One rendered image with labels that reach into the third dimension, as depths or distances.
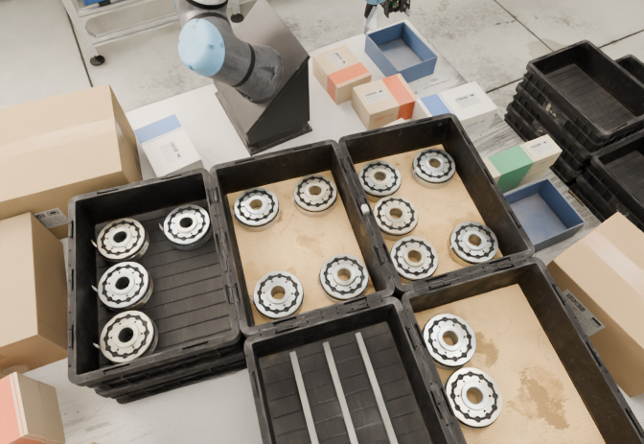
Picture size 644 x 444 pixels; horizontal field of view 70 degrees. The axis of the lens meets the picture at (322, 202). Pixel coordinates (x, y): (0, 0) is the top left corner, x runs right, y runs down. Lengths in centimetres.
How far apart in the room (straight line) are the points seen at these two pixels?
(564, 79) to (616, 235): 101
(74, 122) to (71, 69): 168
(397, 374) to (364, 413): 10
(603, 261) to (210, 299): 84
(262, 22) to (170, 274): 72
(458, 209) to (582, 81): 111
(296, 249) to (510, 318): 47
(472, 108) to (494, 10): 187
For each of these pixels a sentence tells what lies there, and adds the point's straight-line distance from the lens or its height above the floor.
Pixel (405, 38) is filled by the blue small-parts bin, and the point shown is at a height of 72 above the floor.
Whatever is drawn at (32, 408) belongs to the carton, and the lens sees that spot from 110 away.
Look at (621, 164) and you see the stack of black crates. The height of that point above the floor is 38.
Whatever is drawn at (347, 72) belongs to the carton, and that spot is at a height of 77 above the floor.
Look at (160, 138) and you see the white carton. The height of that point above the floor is 79.
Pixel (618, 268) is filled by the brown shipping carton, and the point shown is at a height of 86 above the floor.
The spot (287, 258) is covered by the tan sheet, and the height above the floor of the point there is 83.
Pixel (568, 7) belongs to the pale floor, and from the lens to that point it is 345.
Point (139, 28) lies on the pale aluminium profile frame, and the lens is 288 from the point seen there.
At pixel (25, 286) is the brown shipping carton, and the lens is 115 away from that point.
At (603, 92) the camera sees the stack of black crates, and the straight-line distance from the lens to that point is 212.
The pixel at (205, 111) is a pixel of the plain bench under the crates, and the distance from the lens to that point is 151.
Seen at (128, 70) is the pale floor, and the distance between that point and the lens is 285.
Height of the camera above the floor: 176
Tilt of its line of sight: 58 degrees down
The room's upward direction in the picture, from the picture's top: straight up
